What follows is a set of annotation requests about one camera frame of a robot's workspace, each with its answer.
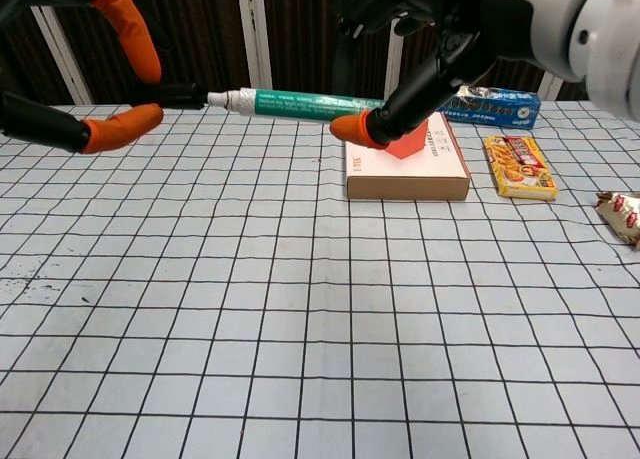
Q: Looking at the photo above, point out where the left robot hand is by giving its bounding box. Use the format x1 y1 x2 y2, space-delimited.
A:
0 0 165 156

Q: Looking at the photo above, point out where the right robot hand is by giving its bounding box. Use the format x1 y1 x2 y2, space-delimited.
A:
330 0 640 151

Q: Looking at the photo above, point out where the black marker cap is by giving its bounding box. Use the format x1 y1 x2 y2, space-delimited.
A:
149 82 209 112

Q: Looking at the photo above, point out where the green white marker body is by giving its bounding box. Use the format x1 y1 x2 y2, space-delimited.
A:
206 85 389 126

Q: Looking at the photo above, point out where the blue snack package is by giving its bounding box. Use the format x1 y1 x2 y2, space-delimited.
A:
433 84 544 131

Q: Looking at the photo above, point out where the yellow snack package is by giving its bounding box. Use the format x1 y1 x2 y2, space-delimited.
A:
482 134 560 202

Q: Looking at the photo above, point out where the orange cube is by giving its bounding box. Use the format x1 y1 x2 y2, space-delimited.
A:
383 120 432 161

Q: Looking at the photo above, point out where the white flat cardboard box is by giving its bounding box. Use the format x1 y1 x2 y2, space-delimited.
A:
344 112 472 202

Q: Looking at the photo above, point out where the gold foil snack package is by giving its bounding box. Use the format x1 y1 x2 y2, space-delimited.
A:
594 190 640 253

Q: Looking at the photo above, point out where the white metal frame post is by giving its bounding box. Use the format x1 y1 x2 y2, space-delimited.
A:
29 3 95 106
536 72 567 102
236 0 276 95
383 31 413 102

